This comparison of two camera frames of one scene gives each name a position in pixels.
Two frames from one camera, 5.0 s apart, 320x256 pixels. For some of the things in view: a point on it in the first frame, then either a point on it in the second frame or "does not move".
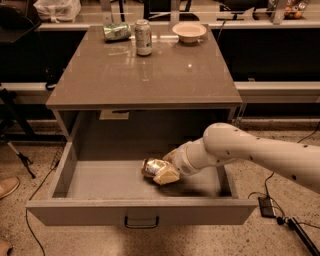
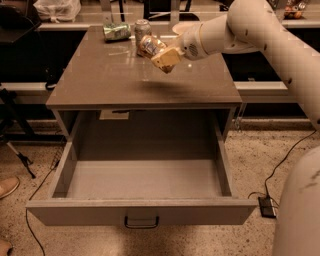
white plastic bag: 58,11 does not move
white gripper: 182,161 -> 188,44
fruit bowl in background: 294,11 does not move
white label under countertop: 109,115 does not move
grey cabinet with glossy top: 107,75 does not move
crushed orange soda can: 151,166 -> 150,46
